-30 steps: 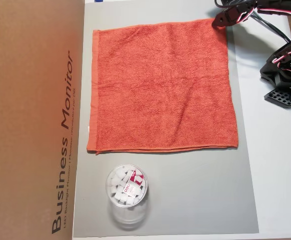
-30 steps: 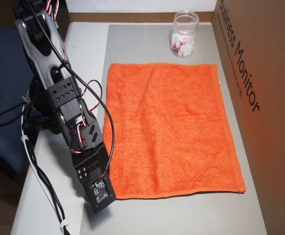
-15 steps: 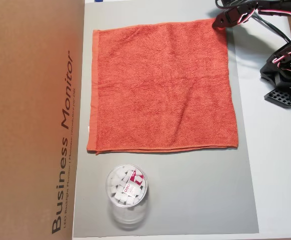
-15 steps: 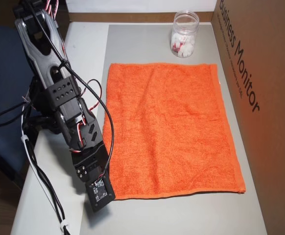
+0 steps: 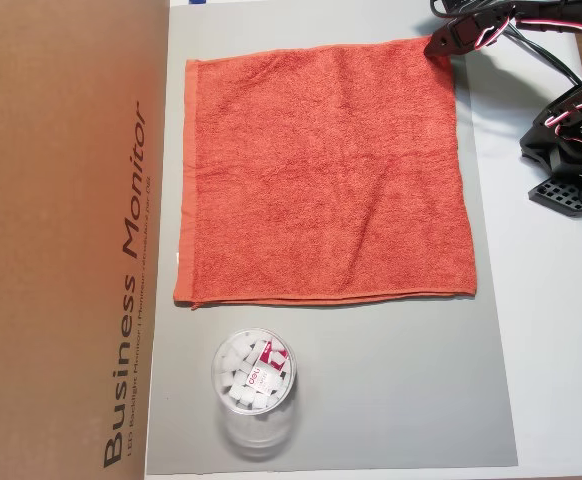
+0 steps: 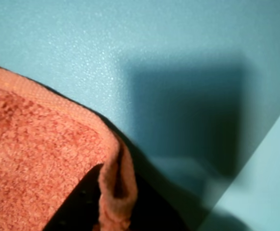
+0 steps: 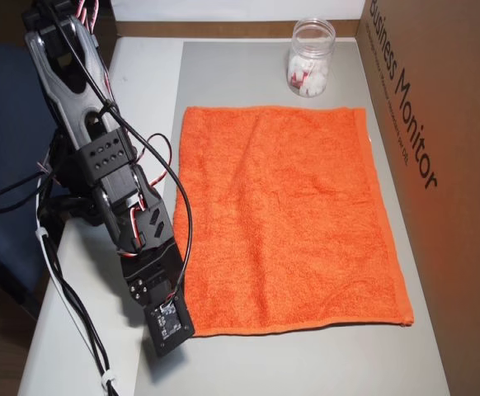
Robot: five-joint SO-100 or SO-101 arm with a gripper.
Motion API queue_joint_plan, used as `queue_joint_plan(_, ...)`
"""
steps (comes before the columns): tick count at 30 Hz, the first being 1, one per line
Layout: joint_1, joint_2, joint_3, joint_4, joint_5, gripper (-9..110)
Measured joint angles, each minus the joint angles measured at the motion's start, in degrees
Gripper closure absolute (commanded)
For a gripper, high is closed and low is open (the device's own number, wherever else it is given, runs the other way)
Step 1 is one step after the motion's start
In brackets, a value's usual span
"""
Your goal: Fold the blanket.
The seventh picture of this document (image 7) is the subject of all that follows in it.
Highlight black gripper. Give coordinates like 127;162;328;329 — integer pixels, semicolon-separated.
118;238;186;309

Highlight orange terry towel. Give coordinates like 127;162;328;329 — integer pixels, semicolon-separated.
172;105;415;338

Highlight grey desk mat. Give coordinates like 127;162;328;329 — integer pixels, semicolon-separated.
132;40;451;396

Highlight blue office chair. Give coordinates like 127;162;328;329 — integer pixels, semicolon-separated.
0;43;76;321

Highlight clear jar with white cubes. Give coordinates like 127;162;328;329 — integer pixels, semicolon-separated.
285;17;336;98

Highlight brown cardboard monitor box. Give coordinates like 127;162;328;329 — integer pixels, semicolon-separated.
357;0;480;396

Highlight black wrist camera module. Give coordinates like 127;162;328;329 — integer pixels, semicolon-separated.
144;293;196;358

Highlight thin black camera cable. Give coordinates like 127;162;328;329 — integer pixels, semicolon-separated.
45;0;194;306

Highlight black and white cables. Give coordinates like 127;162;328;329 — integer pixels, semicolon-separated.
35;181;113;396

